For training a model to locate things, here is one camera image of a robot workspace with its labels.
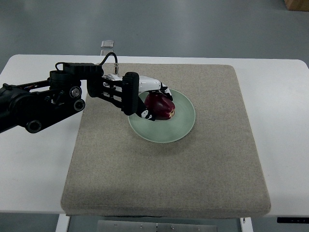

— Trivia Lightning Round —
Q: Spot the dark red apple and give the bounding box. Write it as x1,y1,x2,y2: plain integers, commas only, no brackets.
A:
144,92,175,120

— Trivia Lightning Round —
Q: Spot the white right table leg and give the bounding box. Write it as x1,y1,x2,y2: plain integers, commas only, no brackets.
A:
239,217,253,232

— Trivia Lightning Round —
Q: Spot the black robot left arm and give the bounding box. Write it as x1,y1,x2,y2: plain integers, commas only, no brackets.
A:
0,52,116,133

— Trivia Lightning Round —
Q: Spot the metal plate under table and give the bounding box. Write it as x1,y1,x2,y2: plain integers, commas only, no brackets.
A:
97,220,218,232

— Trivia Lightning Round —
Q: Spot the clear floor marker upper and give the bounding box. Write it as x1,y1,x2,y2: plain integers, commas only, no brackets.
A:
100,40,114,48

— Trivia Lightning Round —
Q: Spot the black table control panel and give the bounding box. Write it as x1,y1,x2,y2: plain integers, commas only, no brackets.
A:
277,217,309,224

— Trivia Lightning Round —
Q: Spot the white left table leg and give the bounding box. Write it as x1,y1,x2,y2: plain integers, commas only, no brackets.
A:
55,214,70,232

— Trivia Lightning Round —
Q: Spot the brown cardboard box corner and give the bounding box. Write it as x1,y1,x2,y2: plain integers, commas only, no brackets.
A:
284,0,309,12

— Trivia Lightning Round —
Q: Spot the grey fabric cushion mat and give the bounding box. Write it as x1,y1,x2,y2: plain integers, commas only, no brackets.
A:
61,63,271,218

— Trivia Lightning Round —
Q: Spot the pale green round plate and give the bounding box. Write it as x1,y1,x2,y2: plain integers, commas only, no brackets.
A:
128,89,196,143

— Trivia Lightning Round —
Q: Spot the white table leg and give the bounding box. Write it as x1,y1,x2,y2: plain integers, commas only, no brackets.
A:
55,214,70,232
239,217,253,232

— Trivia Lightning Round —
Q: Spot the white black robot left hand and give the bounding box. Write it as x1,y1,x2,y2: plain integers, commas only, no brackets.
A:
103,72,174,122

